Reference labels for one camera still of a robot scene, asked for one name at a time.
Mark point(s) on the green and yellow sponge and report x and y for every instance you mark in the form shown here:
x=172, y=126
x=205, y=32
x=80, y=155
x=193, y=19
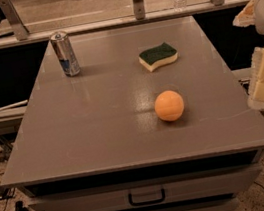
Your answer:
x=158, y=56

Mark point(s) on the silver blue drink can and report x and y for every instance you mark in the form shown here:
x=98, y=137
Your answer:
x=65, y=53

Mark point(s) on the orange fruit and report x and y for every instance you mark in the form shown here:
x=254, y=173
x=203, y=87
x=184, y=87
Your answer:
x=169, y=106

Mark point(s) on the black drawer handle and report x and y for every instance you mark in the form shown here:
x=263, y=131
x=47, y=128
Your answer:
x=138, y=200

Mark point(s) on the grey drawer cabinet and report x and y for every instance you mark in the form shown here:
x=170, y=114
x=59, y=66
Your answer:
x=88, y=141

